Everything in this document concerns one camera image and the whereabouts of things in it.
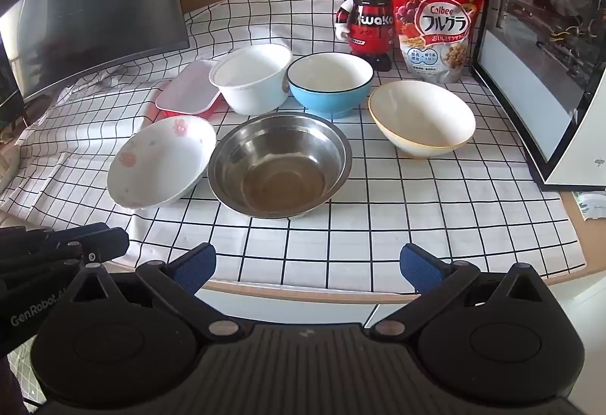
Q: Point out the red black panda robot figurine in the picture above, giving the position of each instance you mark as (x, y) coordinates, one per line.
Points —
(367, 27)

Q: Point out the white glass-sided computer case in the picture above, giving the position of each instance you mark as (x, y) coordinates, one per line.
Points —
(535, 41)

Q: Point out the white floral bowl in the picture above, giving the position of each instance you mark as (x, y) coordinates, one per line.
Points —
(156, 164)

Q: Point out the white black checked tablecloth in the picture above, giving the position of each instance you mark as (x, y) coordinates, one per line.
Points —
(378, 216)

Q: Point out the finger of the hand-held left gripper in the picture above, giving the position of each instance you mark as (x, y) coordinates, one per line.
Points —
(102, 242)

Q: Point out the red rectangular container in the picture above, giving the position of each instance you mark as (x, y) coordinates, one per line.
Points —
(154, 107)

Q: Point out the stainless steel bowl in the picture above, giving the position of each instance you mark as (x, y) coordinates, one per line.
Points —
(279, 159)

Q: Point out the white pink rectangular tray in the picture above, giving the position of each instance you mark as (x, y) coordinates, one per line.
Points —
(189, 88)

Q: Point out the white paper bowl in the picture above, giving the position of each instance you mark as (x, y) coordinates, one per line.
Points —
(251, 88)

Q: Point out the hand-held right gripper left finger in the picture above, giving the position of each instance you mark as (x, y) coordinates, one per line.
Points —
(196, 270)

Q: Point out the red cereal bag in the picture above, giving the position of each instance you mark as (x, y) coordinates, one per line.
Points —
(435, 17)

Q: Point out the black computer monitor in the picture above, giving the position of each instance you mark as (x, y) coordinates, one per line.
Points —
(94, 8)

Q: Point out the patterned card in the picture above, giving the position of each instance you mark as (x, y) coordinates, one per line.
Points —
(592, 206)

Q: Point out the cream bowl yellow rim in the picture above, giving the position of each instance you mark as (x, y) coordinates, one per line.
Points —
(421, 117)

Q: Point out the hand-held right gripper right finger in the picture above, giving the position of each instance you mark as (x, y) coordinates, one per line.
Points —
(419, 270)

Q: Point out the blue bowl white inside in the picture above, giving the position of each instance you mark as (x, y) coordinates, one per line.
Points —
(331, 101)

